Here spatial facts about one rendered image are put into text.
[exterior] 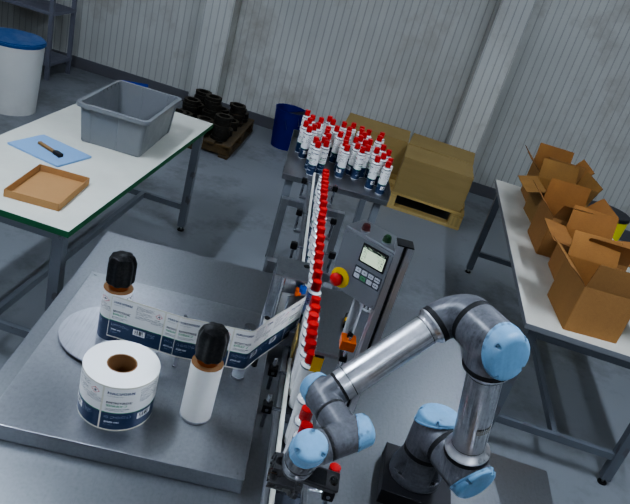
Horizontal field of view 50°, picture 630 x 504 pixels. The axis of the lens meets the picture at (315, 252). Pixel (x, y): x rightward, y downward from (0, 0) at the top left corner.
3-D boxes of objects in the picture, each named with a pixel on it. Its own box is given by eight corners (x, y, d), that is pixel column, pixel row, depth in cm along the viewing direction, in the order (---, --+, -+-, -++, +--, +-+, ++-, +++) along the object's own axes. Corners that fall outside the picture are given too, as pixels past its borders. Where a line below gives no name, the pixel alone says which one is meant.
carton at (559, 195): (511, 225, 429) (535, 171, 413) (579, 245, 429) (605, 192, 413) (521, 254, 390) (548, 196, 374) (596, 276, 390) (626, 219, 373)
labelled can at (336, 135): (296, 137, 439) (304, 107, 430) (380, 160, 444) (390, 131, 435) (291, 160, 398) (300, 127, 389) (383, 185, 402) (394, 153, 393)
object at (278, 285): (261, 316, 241) (277, 255, 230) (296, 325, 242) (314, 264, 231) (256, 338, 228) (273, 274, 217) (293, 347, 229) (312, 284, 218)
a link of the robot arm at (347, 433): (354, 393, 152) (310, 409, 148) (379, 428, 144) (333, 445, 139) (353, 418, 156) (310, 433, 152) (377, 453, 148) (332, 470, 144)
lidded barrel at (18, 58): (-2, 93, 615) (2, 23, 588) (52, 109, 614) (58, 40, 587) (-36, 105, 569) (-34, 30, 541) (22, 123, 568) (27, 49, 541)
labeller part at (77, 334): (79, 300, 222) (79, 297, 221) (171, 322, 224) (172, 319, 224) (41, 354, 194) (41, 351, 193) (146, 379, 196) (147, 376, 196)
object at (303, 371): (288, 398, 206) (304, 345, 197) (304, 402, 206) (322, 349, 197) (286, 409, 201) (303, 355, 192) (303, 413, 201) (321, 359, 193)
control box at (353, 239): (345, 274, 198) (364, 218, 190) (392, 303, 191) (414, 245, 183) (326, 283, 191) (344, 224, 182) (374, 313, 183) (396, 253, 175)
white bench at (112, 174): (94, 197, 483) (107, 90, 448) (192, 229, 480) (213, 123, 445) (-99, 332, 313) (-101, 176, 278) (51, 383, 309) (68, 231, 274)
